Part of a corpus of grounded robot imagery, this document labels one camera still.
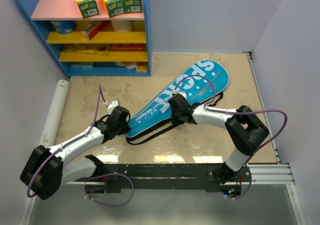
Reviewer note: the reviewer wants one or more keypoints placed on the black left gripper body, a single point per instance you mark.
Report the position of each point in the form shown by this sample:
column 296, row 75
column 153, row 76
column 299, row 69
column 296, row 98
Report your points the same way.
column 123, row 128

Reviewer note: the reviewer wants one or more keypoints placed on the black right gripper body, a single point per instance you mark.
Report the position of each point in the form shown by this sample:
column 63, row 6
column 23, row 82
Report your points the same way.
column 176, row 119

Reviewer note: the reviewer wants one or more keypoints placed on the blue sport racket bag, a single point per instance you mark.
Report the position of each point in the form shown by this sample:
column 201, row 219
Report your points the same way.
column 201, row 82

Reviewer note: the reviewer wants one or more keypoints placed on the white shuttlecock tube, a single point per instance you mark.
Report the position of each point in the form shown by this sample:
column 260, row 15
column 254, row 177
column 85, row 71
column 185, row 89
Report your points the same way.
column 53, row 118

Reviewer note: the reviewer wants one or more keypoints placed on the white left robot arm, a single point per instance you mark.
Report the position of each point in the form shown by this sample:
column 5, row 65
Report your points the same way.
column 47, row 169

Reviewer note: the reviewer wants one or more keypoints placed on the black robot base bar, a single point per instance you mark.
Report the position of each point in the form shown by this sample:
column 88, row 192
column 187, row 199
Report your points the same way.
column 177, row 176

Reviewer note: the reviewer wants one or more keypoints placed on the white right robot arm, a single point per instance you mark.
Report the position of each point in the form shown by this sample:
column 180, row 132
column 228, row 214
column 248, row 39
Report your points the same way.
column 245, row 129

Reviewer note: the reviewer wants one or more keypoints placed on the silver orange snack pack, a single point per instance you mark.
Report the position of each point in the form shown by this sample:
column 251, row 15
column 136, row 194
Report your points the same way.
column 90, row 30

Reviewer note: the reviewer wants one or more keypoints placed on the yellow white small packs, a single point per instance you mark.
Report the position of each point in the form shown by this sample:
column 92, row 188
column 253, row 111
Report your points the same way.
column 140, row 67

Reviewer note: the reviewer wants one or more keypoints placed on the blue green bottom boxes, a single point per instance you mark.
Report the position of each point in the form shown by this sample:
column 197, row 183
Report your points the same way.
column 78, row 65

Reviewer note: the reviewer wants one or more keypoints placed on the yellow snack bags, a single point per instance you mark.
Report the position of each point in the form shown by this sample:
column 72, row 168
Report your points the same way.
column 93, row 49

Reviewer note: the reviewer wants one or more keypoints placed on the red flat box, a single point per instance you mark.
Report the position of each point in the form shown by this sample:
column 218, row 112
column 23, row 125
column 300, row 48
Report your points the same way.
column 126, row 47

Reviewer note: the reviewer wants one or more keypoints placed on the blue shelf unit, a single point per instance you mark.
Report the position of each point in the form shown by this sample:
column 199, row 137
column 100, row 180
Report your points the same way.
column 94, row 37

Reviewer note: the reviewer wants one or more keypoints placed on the blue round can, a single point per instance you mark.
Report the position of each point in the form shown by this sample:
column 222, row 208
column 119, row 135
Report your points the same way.
column 63, row 27

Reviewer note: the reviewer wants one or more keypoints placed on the orange green box middle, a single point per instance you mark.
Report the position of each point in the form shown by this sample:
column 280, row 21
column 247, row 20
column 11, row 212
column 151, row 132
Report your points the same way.
column 114, row 8

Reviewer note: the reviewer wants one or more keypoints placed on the orange green box left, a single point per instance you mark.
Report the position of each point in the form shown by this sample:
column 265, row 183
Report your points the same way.
column 88, row 8

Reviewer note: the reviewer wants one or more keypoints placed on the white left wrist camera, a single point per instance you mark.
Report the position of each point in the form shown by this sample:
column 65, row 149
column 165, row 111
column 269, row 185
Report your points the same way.
column 111, row 105

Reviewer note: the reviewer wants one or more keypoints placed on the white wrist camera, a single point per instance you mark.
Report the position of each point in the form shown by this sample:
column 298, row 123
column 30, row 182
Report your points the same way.
column 175, row 92
column 111, row 105

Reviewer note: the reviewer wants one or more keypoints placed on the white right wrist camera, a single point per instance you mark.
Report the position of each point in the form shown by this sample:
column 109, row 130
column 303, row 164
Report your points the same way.
column 175, row 92

